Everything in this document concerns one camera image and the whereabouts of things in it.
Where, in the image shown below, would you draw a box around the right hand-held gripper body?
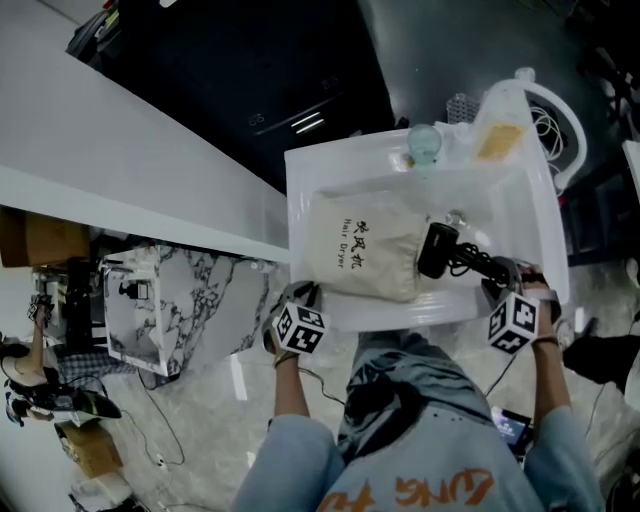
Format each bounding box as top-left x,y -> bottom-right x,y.
487,278 -> 562,356

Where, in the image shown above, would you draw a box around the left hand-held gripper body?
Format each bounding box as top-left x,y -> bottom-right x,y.
262,288 -> 327,356

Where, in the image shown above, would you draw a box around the black hair dryer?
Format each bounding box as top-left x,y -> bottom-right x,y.
415,222 -> 515,292

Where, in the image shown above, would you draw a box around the beige cloth bag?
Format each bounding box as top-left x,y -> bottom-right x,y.
302,189 -> 433,303

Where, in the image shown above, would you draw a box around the person's right forearm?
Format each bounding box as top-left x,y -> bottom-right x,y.
529,333 -> 574,427

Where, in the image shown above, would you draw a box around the person's left forearm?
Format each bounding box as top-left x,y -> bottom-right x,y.
273,349 -> 315,427

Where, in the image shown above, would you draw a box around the person's right hand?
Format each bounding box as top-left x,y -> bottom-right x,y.
521,266 -> 552,292

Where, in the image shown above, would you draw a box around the white sink basin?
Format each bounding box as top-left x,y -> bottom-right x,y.
283,130 -> 572,334

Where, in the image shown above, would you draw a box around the marble sink cabinet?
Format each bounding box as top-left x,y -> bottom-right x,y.
102,243 -> 275,378

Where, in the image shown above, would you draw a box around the small black screen device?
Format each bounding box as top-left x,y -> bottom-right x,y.
489,407 -> 535,452

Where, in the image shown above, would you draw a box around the person's blue jeans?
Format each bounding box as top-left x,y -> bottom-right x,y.
337,329 -> 495,447

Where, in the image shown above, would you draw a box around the yellow liquid soap bottle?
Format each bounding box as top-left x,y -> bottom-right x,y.
467,82 -> 532,165

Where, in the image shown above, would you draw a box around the white curved faucet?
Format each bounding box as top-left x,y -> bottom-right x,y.
513,67 -> 589,197

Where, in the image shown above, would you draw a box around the clear glass cup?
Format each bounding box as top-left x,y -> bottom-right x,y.
405,123 -> 446,169

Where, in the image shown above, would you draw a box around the person's light blue shirt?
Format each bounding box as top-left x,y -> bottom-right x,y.
232,407 -> 607,512

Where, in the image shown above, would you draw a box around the black equipment stand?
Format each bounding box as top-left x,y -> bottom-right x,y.
64,257 -> 110,352

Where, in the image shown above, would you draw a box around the large black cabinet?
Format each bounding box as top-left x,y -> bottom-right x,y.
67,0 -> 397,197

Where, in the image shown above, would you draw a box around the small cardboard box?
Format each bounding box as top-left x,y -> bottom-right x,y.
54,422 -> 125,480

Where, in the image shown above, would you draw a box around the open cardboard box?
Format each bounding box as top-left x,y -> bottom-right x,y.
0,209 -> 92,270

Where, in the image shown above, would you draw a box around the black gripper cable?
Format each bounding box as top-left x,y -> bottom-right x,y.
298,368 -> 347,407

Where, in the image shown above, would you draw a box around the white cable bundle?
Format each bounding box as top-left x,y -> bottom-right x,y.
528,103 -> 572,165

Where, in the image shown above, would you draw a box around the perforated metal bracket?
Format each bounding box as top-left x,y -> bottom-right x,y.
445,91 -> 482,125

